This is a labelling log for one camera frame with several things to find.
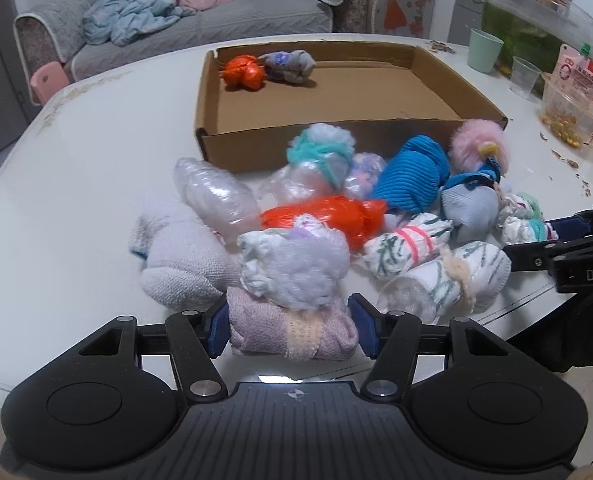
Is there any white cloth green fuzzy band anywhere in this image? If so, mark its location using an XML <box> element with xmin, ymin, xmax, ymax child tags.
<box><xmin>496</xmin><ymin>193</ymin><xmax>559</xmax><ymax>246</ymax></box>

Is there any pink towel roll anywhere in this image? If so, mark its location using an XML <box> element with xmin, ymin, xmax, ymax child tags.
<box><xmin>226</xmin><ymin>287</ymin><xmax>359</xmax><ymax>362</ymax></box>

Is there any white striped cloth beige tie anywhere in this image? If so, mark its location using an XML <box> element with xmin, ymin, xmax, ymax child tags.
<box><xmin>377</xmin><ymin>242</ymin><xmax>511</xmax><ymax>324</ymax></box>

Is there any blue grey sock braided tie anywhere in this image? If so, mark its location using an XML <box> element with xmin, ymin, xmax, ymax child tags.
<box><xmin>439</xmin><ymin>157</ymin><xmax>501</xmax><ymax>244</ymax></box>

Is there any white cloth purple fuzzy band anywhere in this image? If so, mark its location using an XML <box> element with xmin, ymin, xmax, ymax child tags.
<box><xmin>237</xmin><ymin>214</ymin><xmax>351</xmax><ymax>311</ymax></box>

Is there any large orange plastic bag roll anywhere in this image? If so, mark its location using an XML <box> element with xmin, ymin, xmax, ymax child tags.
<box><xmin>261</xmin><ymin>195</ymin><xmax>387</xmax><ymax>252</ymax></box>

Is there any pink fluffy pom-pom toy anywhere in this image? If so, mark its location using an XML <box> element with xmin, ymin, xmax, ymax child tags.
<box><xmin>448</xmin><ymin>119</ymin><xmax>510</xmax><ymax>176</ymax></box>

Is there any clear plastic bag bundle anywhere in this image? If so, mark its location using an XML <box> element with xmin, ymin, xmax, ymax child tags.
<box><xmin>173</xmin><ymin>157</ymin><xmax>262</xmax><ymax>245</ymax></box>

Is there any small orange plastic bag ball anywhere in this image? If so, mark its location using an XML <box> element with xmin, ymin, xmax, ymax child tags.
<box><xmin>220</xmin><ymin>54</ymin><xmax>266</xmax><ymax>91</ymax></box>

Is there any grey sock with blue bow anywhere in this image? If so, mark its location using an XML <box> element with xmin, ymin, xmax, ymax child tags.
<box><xmin>258</xmin><ymin>50</ymin><xmax>316</xmax><ymax>84</ymax></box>

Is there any white fluffy sock bundle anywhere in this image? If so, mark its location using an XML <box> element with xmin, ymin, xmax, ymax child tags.
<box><xmin>129</xmin><ymin>200</ymin><xmax>239</xmax><ymax>310</ymax></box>

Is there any white cloth pink band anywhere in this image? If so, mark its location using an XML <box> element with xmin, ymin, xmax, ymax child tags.
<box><xmin>362</xmin><ymin>212</ymin><xmax>453</xmax><ymax>281</ymax></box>

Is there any clear bowl of snacks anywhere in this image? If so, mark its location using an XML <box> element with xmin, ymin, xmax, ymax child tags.
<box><xmin>539</xmin><ymin>73</ymin><xmax>593</xmax><ymax>148</ymax></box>

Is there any blue ribbed sock bundle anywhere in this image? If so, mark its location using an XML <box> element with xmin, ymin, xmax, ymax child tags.
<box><xmin>369</xmin><ymin>136</ymin><xmax>450</xmax><ymax>214</ymax></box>

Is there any clear plastic cup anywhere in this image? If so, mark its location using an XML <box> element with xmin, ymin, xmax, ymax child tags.
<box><xmin>509</xmin><ymin>56</ymin><xmax>541</xmax><ymax>100</ymax></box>

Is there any pink snack package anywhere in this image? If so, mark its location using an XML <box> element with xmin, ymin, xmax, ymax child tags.
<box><xmin>552</xmin><ymin>42</ymin><xmax>593</xmax><ymax>96</ymax></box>

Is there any clear bag teal band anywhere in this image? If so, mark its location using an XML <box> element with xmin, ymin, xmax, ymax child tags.
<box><xmin>257</xmin><ymin>122</ymin><xmax>356</xmax><ymax>205</ymax></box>

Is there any mint green cup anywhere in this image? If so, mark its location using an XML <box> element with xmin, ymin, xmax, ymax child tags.
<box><xmin>467</xmin><ymin>28</ymin><xmax>503</xmax><ymax>74</ymax></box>

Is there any glass fish tank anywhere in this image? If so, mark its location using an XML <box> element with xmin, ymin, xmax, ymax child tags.
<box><xmin>482</xmin><ymin>0</ymin><xmax>593</xmax><ymax>76</ymax></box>

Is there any brown cardboard box tray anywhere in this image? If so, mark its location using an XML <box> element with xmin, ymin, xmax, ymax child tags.
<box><xmin>194</xmin><ymin>40</ymin><xmax>508</xmax><ymax>172</ymax></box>

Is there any pink plastic stool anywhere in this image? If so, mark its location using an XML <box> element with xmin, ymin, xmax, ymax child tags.
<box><xmin>30</xmin><ymin>61</ymin><xmax>70</xmax><ymax>105</ymax></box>

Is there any grey sofa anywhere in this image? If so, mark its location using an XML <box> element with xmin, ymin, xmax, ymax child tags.
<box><xmin>13</xmin><ymin>0</ymin><xmax>375</xmax><ymax>82</ymax></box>

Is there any light blue blanket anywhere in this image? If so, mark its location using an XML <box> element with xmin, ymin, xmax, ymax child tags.
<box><xmin>83</xmin><ymin>0</ymin><xmax>200</xmax><ymax>47</ymax></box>

